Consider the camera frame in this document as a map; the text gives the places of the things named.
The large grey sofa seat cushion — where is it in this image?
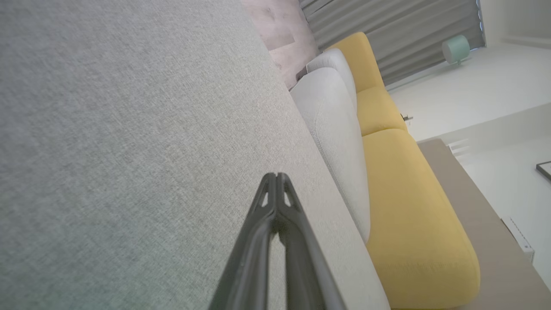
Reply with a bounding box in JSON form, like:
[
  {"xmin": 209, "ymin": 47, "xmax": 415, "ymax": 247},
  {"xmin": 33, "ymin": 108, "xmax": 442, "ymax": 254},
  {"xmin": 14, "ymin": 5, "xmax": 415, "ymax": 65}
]
[{"xmin": 0, "ymin": 0, "xmax": 391, "ymax": 310}]

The grey pleated curtain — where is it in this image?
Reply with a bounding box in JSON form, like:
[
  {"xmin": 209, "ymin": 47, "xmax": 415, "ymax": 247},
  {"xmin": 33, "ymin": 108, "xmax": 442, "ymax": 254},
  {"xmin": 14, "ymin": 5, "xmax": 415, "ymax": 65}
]
[{"xmin": 299, "ymin": 0, "xmax": 487, "ymax": 87}]

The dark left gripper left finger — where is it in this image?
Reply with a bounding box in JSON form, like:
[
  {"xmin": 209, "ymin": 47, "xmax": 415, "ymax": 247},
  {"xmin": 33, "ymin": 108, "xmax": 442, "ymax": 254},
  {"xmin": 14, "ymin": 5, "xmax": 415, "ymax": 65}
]
[{"xmin": 209, "ymin": 173, "xmax": 276, "ymax": 310}]

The large yellow sofa back cushion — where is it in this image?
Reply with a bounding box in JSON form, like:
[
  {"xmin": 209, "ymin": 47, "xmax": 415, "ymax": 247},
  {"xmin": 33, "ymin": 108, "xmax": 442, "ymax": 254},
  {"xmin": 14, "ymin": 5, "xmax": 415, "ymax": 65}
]
[{"xmin": 362, "ymin": 128, "xmax": 481, "ymax": 310}]

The mint green round lamp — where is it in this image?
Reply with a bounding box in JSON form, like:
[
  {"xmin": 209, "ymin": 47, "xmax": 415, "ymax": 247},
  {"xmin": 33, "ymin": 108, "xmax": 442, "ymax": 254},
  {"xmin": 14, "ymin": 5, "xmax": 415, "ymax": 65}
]
[{"xmin": 442, "ymin": 34, "xmax": 471, "ymax": 66}]

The white wall box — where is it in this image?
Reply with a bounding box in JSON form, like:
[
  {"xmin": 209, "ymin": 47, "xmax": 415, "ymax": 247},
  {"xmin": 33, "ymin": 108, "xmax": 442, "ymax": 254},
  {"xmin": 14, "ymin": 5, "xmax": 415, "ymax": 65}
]
[{"xmin": 501, "ymin": 217, "xmax": 536, "ymax": 263}]

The small yellow sofa back cushion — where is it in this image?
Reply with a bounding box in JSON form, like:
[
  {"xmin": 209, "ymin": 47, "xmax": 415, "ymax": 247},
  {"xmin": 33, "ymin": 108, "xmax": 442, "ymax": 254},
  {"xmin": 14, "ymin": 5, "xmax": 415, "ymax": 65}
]
[
  {"xmin": 325, "ymin": 31, "xmax": 386, "ymax": 93},
  {"xmin": 356, "ymin": 86, "xmax": 408, "ymax": 136}
]

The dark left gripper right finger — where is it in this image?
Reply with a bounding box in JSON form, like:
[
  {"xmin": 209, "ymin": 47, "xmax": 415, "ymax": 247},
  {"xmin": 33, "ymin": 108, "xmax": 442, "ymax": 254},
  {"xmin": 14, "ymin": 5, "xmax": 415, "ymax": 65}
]
[{"xmin": 276, "ymin": 173, "xmax": 347, "ymax": 310}]

